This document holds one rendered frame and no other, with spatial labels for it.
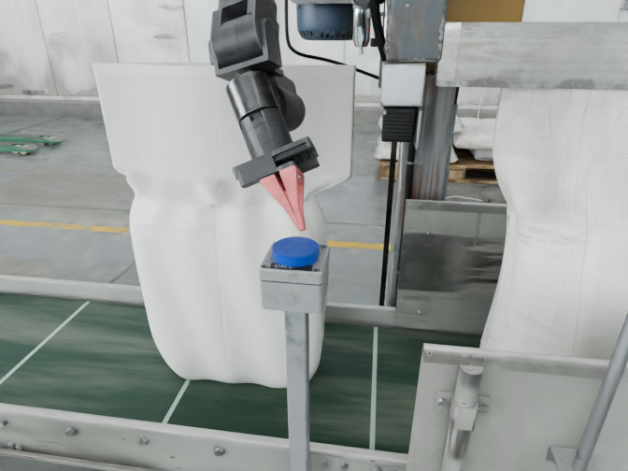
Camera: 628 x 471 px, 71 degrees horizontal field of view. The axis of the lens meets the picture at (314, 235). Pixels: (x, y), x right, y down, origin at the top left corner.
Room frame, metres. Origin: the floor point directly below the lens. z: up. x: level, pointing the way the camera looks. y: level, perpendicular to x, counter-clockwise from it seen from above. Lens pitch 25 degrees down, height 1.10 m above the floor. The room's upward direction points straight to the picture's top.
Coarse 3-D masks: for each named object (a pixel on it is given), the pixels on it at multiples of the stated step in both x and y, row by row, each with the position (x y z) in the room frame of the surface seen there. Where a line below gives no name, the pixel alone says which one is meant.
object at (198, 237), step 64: (128, 64) 0.85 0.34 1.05; (192, 64) 0.89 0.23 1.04; (320, 64) 0.83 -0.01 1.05; (128, 128) 0.86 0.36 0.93; (192, 128) 0.81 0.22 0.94; (320, 128) 0.81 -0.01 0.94; (192, 192) 0.78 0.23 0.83; (256, 192) 0.77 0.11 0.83; (192, 256) 0.74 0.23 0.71; (256, 256) 0.73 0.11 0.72; (192, 320) 0.75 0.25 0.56; (256, 320) 0.72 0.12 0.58; (320, 320) 0.74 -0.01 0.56
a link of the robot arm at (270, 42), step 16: (272, 32) 0.60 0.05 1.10; (208, 48) 0.61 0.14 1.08; (272, 48) 0.59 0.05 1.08; (240, 64) 0.58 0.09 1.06; (256, 64) 0.58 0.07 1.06; (272, 64) 0.59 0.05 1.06; (288, 80) 0.65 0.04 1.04; (288, 96) 0.62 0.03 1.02; (288, 112) 0.61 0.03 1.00; (304, 112) 0.65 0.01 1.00; (288, 128) 0.64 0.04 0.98
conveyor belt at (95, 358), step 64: (0, 320) 0.99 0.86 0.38; (64, 320) 0.99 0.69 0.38; (128, 320) 0.99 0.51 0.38; (0, 384) 0.75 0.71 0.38; (64, 384) 0.75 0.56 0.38; (128, 384) 0.75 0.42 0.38; (192, 384) 0.75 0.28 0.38; (256, 384) 0.75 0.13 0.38; (320, 384) 0.75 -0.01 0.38; (384, 384) 0.75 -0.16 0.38; (384, 448) 0.58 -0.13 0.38
